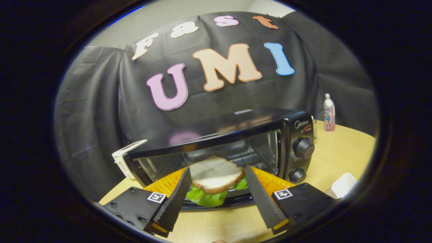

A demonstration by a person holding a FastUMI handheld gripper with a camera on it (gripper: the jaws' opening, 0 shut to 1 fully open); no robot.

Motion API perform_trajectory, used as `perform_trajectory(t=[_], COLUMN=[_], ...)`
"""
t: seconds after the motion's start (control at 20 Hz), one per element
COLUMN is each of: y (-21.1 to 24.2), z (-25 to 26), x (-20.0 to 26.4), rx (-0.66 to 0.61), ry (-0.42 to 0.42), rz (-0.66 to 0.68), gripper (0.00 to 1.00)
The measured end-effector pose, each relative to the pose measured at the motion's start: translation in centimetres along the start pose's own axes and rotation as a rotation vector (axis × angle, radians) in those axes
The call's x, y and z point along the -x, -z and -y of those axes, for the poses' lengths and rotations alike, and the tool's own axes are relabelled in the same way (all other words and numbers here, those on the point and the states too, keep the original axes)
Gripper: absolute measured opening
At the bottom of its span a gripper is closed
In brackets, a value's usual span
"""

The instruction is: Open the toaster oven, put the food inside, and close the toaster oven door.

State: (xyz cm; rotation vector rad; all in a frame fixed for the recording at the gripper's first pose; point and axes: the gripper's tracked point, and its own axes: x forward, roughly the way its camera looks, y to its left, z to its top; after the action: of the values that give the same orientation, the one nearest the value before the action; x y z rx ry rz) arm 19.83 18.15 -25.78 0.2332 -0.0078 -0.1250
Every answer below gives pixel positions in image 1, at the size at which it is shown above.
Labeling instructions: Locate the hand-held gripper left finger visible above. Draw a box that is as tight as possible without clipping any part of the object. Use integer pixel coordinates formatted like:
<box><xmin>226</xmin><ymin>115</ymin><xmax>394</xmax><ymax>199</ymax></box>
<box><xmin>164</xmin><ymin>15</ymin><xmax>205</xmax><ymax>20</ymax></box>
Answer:
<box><xmin>101</xmin><ymin>167</ymin><xmax>192</xmax><ymax>238</ymax></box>

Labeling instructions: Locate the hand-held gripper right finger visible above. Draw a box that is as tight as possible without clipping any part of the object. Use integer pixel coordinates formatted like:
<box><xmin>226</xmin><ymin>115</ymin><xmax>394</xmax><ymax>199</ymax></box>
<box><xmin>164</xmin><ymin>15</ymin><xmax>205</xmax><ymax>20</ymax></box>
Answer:
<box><xmin>245</xmin><ymin>165</ymin><xmax>340</xmax><ymax>236</ymax></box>

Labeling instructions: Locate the bread and lettuce sandwich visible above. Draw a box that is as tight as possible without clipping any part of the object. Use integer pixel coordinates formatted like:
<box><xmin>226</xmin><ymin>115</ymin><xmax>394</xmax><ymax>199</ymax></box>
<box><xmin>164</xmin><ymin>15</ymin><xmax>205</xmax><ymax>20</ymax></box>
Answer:
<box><xmin>185</xmin><ymin>155</ymin><xmax>248</xmax><ymax>207</ymax></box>

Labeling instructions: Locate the black toaster oven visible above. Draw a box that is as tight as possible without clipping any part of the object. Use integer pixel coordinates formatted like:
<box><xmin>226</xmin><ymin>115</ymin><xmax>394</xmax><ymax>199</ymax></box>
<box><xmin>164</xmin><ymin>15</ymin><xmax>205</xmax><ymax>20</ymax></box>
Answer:
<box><xmin>123</xmin><ymin>108</ymin><xmax>315</xmax><ymax>210</ymax></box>

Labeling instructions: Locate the white pop-up toaster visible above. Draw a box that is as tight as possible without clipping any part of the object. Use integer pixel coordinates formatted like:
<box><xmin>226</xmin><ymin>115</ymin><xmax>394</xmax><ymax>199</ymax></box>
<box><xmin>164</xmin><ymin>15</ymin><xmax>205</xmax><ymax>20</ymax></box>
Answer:
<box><xmin>112</xmin><ymin>139</ymin><xmax>148</xmax><ymax>180</ymax></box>

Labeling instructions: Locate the white plastic tray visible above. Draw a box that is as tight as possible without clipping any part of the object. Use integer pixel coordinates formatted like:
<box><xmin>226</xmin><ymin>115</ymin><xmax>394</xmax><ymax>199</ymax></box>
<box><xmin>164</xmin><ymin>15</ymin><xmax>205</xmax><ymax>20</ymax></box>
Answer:
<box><xmin>326</xmin><ymin>173</ymin><xmax>357</xmax><ymax>199</ymax></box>

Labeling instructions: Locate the silver bottle with pink label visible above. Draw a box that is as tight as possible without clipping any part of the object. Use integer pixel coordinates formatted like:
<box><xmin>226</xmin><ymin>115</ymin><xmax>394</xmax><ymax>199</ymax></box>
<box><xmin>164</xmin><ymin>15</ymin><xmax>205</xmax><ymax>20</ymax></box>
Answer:
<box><xmin>323</xmin><ymin>93</ymin><xmax>335</xmax><ymax>132</ymax></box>

